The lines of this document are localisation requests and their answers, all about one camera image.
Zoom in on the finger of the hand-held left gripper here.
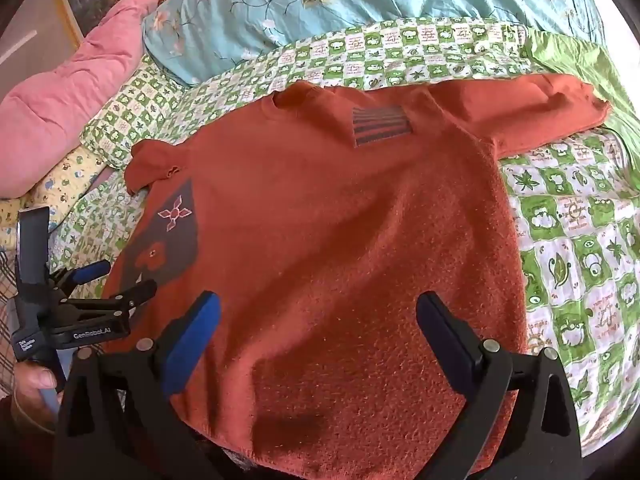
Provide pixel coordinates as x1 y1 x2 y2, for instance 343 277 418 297
47 260 112 293
60 280 158 312

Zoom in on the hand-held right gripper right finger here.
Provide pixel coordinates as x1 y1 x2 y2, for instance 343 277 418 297
416 292 586 480

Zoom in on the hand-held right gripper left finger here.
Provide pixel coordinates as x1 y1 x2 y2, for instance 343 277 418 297
52 290 223 480

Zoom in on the orange-red towel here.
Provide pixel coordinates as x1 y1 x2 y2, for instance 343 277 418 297
100 74 612 480

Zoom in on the person's left hand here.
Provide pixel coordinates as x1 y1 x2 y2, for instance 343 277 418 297
11 366 58 428

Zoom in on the plaid bed sheet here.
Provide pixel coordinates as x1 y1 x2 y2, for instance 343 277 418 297
0 250 17 396

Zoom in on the yellow printed pillow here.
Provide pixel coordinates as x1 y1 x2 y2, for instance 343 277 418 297
0 147 108 251

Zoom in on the green checked quilt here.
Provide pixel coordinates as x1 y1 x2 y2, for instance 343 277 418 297
47 15 640 461

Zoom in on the green checked pillow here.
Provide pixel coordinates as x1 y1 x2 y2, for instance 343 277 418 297
80 55 201 171

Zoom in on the teal floral duvet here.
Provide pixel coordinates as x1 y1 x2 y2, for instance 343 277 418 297
142 0 608 86

